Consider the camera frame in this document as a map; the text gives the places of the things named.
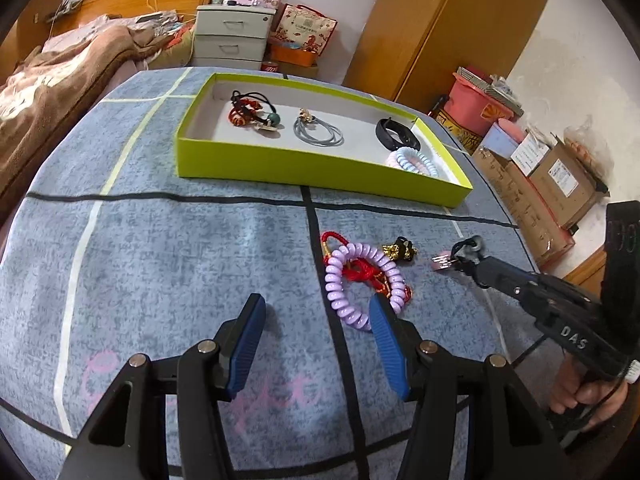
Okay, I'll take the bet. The purple spiral hair tie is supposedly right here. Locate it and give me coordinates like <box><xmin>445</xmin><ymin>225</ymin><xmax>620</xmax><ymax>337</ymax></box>
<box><xmin>323</xmin><ymin>242</ymin><xmax>408</xmax><ymax>333</ymax></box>

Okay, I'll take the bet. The red cord bead bracelet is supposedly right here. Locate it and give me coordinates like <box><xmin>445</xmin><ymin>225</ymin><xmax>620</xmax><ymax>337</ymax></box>
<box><xmin>320</xmin><ymin>231</ymin><xmax>414</xmax><ymax>306</ymax></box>

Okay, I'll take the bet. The black gold charm hair tie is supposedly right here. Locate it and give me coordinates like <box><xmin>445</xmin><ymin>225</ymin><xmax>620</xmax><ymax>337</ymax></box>
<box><xmin>382</xmin><ymin>235</ymin><xmax>420</xmax><ymax>265</ymax></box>

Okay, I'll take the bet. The black hair tie pink charm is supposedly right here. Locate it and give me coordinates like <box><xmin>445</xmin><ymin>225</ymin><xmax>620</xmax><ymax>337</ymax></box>
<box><xmin>431</xmin><ymin>235</ymin><xmax>485</xmax><ymax>274</ymax></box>

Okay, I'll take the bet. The person's right hand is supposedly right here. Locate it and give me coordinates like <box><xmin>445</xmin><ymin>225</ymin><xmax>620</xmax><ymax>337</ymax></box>
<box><xmin>549</xmin><ymin>354</ymin><xmax>629</xmax><ymax>431</ymax></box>

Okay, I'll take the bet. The long cardboard box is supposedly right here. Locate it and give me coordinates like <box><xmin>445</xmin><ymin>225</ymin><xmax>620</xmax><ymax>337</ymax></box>
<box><xmin>472</xmin><ymin>148</ymin><xmax>574</xmax><ymax>269</ymax></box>

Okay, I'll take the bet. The cardboard box with label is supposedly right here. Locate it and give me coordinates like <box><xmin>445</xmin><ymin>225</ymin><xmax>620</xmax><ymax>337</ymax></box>
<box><xmin>528</xmin><ymin>142</ymin><xmax>600</xmax><ymax>230</ymax></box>

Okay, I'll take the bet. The yellow patterned box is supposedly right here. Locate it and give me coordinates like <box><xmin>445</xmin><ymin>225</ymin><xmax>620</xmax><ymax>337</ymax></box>
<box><xmin>435</xmin><ymin>108</ymin><xmax>483</xmax><ymax>155</ymax></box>

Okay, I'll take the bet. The blue patterned tablecloth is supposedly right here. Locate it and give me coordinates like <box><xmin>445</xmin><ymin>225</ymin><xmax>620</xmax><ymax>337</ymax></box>
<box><xmin>1</xmin><ymin>70</ymin><xmax>555</xmax><ymax>479</ymax></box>

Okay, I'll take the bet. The black fitness band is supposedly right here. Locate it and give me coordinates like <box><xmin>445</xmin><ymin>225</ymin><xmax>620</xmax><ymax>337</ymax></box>
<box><xmin>375</xmin><ymin>118</ymin><xmax>421</xmax><ymax>152</ymax></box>

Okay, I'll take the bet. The pink plastic bin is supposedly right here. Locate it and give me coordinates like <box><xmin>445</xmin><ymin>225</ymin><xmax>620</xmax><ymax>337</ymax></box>
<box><xmin>444</xmin><ymin>73</ymin><xmax>515</xmax><ymax>136</ymax></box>

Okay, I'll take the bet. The lime green tray box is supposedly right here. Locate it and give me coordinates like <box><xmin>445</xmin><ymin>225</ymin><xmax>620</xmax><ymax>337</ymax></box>
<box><xmin>174</xmin><ymin>70</ymin><xmax>473</xmax><ymax>208</ymax></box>

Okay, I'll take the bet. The wooden wardrobe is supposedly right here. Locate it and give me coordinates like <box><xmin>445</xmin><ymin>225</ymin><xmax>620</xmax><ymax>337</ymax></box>
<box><xmin>343</xmin><ymin>0</ymin><xmax>548</xmax><ymax>112</ymax></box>

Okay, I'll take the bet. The cola bottle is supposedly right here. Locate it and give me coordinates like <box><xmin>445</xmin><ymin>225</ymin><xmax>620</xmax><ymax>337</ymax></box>
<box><xmin>260</xmin><ymin>61</ymin><xmax>279</xmax><ymax>73</ymax></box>

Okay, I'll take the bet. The orange box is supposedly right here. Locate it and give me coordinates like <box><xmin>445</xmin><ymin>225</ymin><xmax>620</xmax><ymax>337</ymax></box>
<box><xmin>269</xmin><ymin>44</ymin><xmax>318</xmax><ymax>68</ymax></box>

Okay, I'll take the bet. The red white gift bag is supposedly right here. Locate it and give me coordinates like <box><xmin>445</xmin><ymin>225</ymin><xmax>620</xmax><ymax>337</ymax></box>
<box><xmin>270</xmin><ymin>3</ymin><xmax>337</xmax><ymax>56</ymax></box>

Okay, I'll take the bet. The grey drawer cabinet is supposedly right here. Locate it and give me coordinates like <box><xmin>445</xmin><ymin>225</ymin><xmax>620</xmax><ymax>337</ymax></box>
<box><xmin>191</xmin><ymin>4</ymin><xmax>276</xmax><ymax>70</ymax></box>

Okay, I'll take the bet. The brown blanket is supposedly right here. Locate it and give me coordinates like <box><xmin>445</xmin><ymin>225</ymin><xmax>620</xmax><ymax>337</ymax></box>
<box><xmin>1</xmin><ymin>25</ymin><xmax>170</xmax><ymax>220</ymax></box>

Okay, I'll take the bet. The pastel spiral hair tie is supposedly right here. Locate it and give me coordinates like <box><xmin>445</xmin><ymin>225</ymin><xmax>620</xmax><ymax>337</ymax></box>
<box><xmin>384</xmin><ymin>146</ymin><xmax>440</xmax><ymax>178</ymax></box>

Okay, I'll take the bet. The grey flower hair tie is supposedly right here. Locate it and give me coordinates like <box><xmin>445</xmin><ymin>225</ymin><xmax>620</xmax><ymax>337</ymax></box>
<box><xmin>292</xmin><ymin>107</ymin><xmax>345</xmax><ymax>149</ymax></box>

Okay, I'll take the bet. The black red beaded hair tie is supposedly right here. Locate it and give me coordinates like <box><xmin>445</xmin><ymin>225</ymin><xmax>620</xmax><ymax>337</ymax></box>
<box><xmin>226</xmin><ymin>89</ymin><xmax>282</xmax><ymax>135</ymax></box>

